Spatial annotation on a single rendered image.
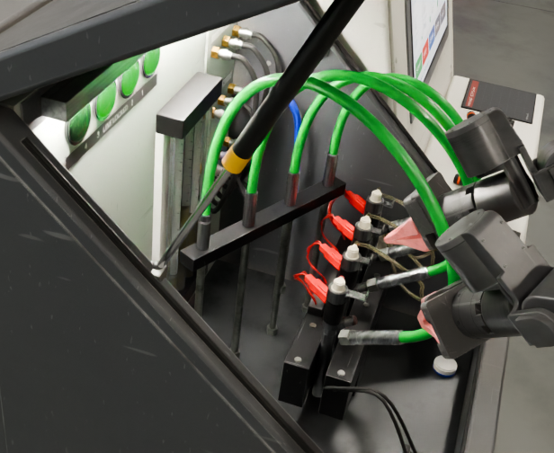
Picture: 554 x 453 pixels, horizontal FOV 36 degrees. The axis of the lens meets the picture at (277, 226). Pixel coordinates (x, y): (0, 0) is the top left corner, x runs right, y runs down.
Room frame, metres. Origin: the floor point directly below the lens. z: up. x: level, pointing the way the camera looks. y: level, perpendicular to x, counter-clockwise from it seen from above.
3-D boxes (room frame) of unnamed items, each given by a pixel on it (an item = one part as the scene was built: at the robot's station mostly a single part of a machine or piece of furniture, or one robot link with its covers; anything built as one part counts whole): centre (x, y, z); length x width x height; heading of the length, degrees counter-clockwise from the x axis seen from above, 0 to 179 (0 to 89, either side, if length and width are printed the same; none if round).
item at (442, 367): (1.05, -0.31, 0.84); 0.04 x 0.04 x 0.01
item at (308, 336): (1.02, -0.12, 0.91); 0.34 x 0.10 x 0.15; 167
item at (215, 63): (1.20, 0.11, 1.20); 0.13 x 0.03 x 0.31; 167
